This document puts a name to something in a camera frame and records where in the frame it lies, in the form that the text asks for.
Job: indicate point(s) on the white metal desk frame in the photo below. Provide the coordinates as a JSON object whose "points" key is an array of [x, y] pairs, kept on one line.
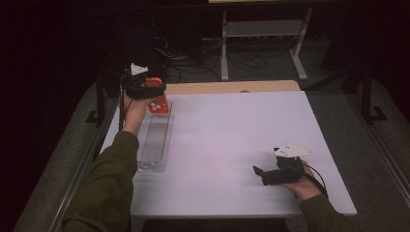
{"points": [[262, 29]]}

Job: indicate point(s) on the orange phone case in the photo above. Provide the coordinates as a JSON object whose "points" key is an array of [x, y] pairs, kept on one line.
{"points": [[159, 104]]}

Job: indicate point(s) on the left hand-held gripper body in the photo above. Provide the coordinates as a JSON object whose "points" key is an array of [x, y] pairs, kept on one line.
{"points": [[135, 87]]}

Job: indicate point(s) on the black metal stand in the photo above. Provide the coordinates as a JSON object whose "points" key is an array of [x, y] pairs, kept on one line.
{"points": [[367, 96], [100, 106]]}

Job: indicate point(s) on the clear plastic tray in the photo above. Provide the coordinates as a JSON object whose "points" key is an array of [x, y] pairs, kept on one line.
{"points": [[156, 141]]}

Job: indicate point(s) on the white board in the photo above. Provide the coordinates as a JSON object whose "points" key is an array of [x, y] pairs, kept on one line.
{"points": [[225, 135]]}

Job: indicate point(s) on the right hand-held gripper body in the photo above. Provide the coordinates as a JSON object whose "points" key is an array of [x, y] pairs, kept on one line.
{"points": [[286, 172]]}

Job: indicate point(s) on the person's right hand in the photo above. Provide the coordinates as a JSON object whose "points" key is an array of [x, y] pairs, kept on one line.
{"points": [[304, 188]]}

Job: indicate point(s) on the person's left hand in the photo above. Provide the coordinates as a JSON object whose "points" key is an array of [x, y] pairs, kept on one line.
{"points": [[135, 112]]}

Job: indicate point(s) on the wooden table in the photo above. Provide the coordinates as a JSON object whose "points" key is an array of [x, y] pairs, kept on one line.
{"points": [[232, 87]]}

